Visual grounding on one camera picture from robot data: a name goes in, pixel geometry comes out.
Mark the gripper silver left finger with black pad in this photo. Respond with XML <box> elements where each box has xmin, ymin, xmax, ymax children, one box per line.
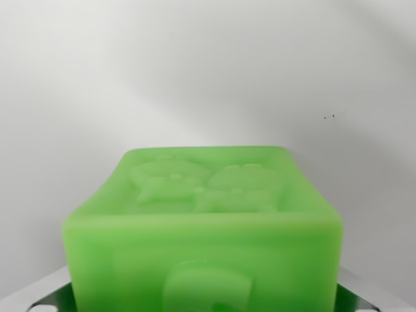
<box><xmin>0</xmin><ymin>265</ymin><xmax>76</xmax><ymax>312</ymax></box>

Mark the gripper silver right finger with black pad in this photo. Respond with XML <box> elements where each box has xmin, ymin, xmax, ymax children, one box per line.
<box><xmin>334</xmin><ymin>265</ymin><xmax>416</xmax><ymax>312</ymax></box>

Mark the green embossed toy cube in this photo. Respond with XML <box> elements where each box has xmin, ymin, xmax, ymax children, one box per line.
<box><xmin>60</xmin><ymin>145</ymin><xmax>344</xmax><ymax>312</ymax></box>

